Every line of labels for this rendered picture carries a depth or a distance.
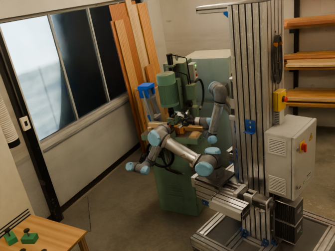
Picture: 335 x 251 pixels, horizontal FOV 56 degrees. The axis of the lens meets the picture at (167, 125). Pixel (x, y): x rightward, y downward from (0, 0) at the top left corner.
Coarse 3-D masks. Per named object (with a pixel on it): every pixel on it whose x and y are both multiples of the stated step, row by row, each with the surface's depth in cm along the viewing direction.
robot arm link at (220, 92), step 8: (216, 88) 252; (224, 88) 252; (216, 96) 250; (224, 96) 250; (216, 104) 252; (224, 104) 252; (216, 112) 254; (216, 120) 256; (216, 128) 259; (208, 136) 262
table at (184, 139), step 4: (152, 128) 324; (144, 132) 317; (148, 132) 316; (188, 132) 302; (144, 136) 312; (176, 136) 298; (180, 136) 296; (184, 136) 295; (188, 136) 294; (200, 136) 294; (148, 140) 312; (176, 140) 297; (180, 140) 295; (184, 140) 293; (188, 140) 291; (192, 140) 290; (196, 140) 288; (200, 140) 295; (196, 144) 290
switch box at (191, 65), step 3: (189, 63) 311; (192, 63) 309; (195, 63) 311; (189, 66) 308; (192, 66) 306; (195, 66) 312; (189, 69) 309; (192, 69) 308; (189, 72) 310; (192, 72) 309; (195, 72) 312; (192, 75) 310; (195, 75) 313; (192, 78) 312; (195, 78) 313
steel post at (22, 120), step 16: (0, 32) 277; (0, 48) 276; (0, 64) 280; (16, 80) 293; (16, 96) 292; (16, 112) 299; (32, 128) 312; (32, 144) 313; (32, 160) 320; (48, 176) 333; (48, 192) 334
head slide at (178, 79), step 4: (176, 80) 299; (180, 80) 306; (176, 84) 301; (180, 84) 307; (180, 88) 307; (180, 92) 307; (180, 96) 308; (180, 100) 308; (180, 104) 309; (176, 108) 312; (180, 108) 310; (184, 112) 318; (180, 116) 314
